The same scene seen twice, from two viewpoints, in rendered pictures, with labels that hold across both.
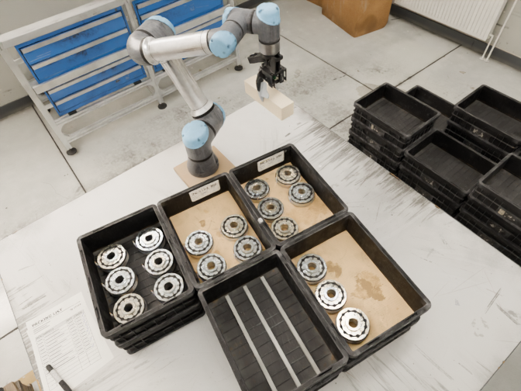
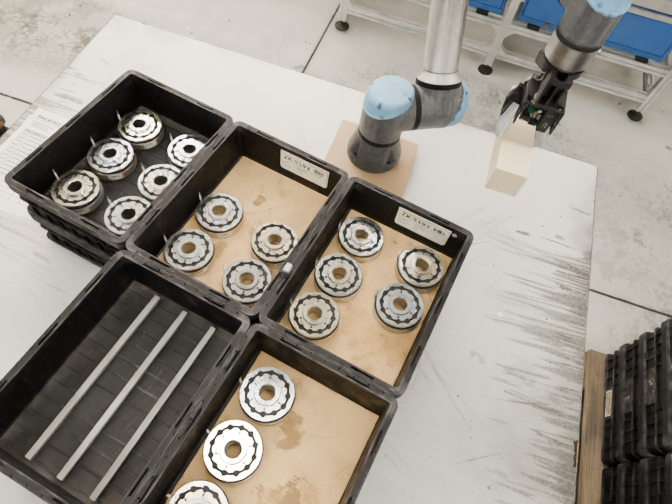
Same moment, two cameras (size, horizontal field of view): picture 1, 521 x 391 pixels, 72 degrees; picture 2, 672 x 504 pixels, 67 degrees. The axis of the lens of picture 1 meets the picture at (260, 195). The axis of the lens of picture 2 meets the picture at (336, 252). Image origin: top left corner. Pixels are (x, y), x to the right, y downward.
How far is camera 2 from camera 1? 0.57 m
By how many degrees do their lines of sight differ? 23
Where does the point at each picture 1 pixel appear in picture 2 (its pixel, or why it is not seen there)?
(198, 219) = (261, 191)
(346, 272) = (295, 456)
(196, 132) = (388, 95)
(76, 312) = not seen: hidden behind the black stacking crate
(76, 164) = (329, 41)
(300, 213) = (363, 325)
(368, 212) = (464, 442)
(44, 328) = (41, 129)
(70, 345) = not seen: hidden behind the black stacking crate
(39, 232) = (158, 45)
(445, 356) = not seen: outside the picture
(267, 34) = (573, 20)
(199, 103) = (436, 65)
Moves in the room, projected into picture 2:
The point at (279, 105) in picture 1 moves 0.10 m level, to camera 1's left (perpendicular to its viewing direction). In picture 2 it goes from (501, 160) to (464, 127)
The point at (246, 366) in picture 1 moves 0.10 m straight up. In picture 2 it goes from (61, 383) to (40, 367)
